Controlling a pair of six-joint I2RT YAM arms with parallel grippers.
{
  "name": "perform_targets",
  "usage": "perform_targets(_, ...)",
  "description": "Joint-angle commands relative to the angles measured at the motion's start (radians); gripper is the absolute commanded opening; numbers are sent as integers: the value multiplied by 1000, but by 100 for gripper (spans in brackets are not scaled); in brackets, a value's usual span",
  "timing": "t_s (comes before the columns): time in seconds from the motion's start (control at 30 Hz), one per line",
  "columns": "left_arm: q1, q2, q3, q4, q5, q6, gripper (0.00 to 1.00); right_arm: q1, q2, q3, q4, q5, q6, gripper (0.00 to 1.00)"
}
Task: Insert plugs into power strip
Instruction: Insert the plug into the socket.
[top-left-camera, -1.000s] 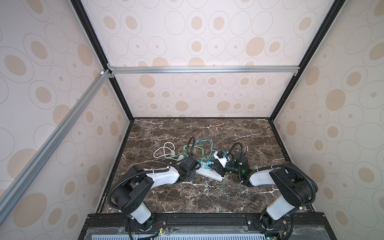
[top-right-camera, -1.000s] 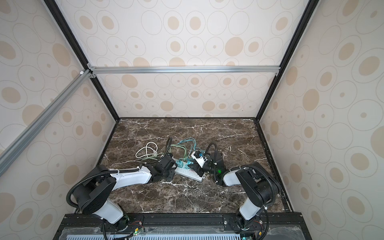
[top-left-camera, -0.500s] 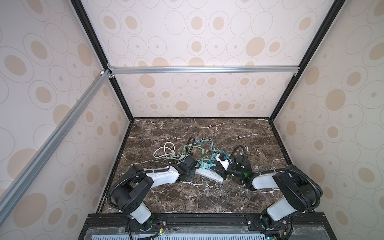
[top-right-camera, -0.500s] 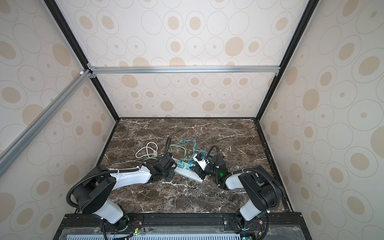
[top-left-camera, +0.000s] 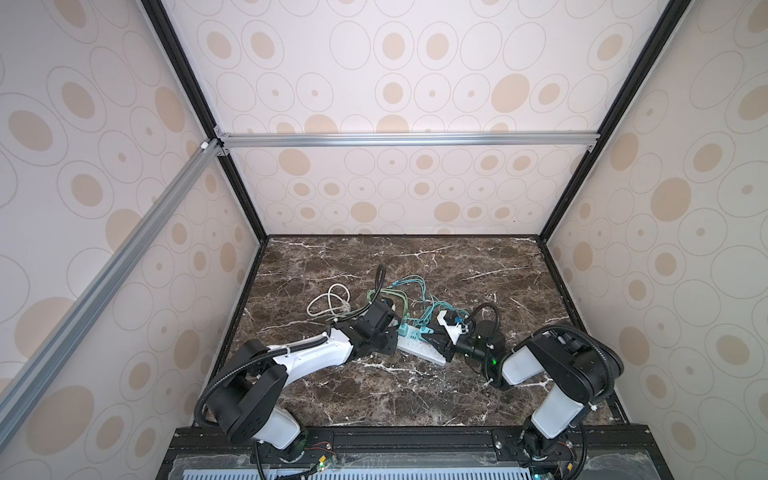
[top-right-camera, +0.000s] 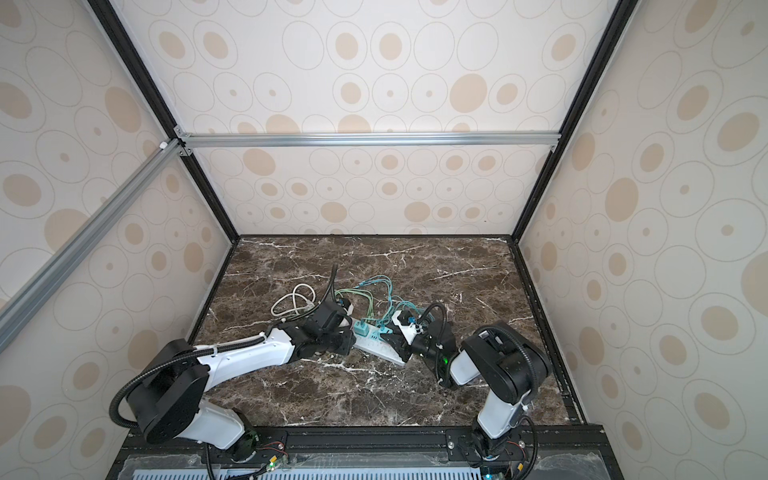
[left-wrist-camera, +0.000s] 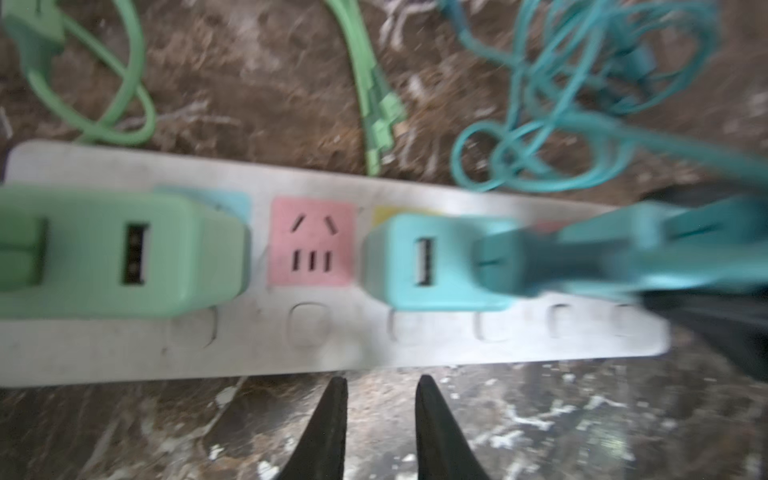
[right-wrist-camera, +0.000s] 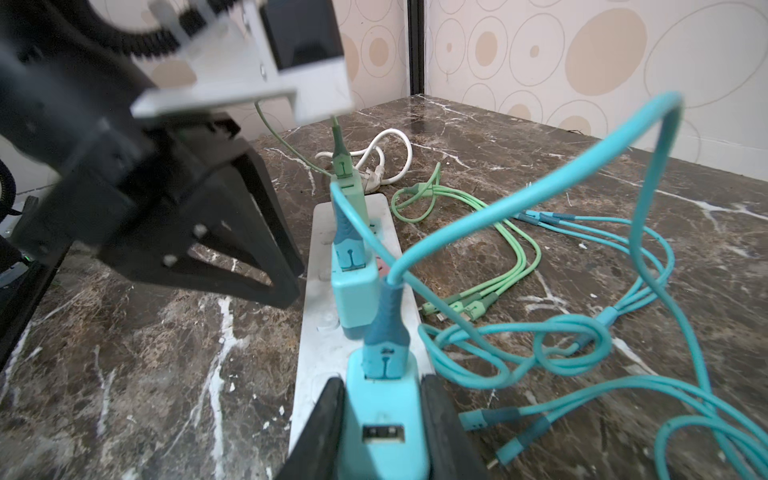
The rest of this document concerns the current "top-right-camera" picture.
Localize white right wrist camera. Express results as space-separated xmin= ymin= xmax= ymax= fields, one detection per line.
xmin=391 ymin=309 xmax=425 ymax=346

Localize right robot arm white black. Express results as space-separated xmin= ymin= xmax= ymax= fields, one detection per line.
xmin=380 ymin=303 xmax=552 ymax=447

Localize white power strip coloured sockets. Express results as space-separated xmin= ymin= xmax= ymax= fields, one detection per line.
xmin=353 ymin=326 xmax=406 ymax=366

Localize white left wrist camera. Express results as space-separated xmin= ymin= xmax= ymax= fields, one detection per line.
xmin=338 ymin=306 xmax=353 ymax=329

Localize teal charging cable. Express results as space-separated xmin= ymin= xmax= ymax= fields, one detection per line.
xmin=353 ymin=274 xmax=421 ymax=328

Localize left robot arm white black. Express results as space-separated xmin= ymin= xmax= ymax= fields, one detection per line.
xmin=109 ymin=280 xmax=355 ymax=451

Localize teal plug adapter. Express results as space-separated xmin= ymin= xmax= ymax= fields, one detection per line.
xmin=353 ymin=320 xmax=370 ymax=338

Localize white power strip cable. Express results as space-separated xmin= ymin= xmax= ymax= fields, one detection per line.
xmin=269 ymin=283 xmax=318 ymax=319

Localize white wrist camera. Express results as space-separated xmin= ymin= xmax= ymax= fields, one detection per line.
xmin=391 ymin=309 xmax=425 ymax=346
xmin=338 ymin=306 xmax=353 ymax=329

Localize aluminium crossbar left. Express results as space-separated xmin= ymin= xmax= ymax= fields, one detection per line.
xmin=1 ymin=139 xmax=181 ymax=349

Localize aluminium crossbar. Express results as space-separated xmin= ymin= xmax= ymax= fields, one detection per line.
xmin=180 ymin=131 xmax=561 ymax=148
xmin=1 ymin=139 xmax=181 ymax=349

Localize aluminium crossbar back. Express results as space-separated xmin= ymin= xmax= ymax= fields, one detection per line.
xmin=180 ymin=131 xmax=561 ymax=148

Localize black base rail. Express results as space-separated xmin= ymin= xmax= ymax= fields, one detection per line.
xmin=107 ymin=425 xmax=623 ymax=479

